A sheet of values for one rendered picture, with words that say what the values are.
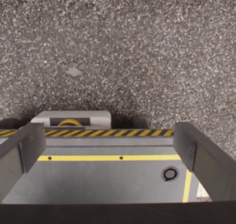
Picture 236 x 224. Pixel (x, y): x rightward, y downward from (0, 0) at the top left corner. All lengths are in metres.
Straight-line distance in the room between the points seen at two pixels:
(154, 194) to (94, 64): 0.47
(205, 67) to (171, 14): 0.23
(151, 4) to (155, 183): 0.57
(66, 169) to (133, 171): 0.15
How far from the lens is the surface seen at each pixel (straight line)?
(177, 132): 0.16
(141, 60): 0.67
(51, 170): 0.44
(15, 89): 0.77
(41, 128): 0.17
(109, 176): 0.43
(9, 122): 0.70
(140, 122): 0.59
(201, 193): 0.99
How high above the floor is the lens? 0.66
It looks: 75 degrees down
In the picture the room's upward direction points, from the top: 176 degrees clockwise
